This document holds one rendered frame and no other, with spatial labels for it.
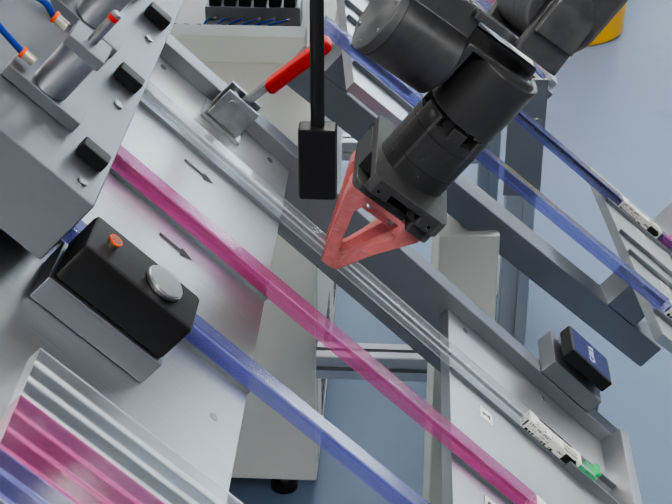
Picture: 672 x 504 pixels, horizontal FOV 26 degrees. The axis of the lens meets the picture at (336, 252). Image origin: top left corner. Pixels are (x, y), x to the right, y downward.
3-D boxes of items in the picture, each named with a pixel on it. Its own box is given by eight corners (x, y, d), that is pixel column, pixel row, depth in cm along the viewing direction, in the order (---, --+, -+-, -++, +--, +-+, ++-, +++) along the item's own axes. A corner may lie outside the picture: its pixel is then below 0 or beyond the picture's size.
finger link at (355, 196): (289, 254, 106) (369, 165, 102) (297, 207, 113) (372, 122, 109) (362, 304, 108) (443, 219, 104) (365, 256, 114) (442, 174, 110)
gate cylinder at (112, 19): (96, 43, 79) (123, 15, 78) (94, 47, 79) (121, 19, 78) (88, 36, 79) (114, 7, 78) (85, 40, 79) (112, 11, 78)
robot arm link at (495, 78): (554, 95, 100) (540, 57, 104) (478, 41, 97) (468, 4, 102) (487, 165, 103) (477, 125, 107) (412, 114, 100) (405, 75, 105)
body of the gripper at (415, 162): (358, 192, 101) (426, 117, 98) (364, 129, 110) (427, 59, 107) (430, 244, 103) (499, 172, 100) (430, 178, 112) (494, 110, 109)
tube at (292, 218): (586, 475, 119) (596, 467, 119) (587, 485, 118) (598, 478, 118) (112, 67, 104) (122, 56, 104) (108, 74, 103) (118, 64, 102)
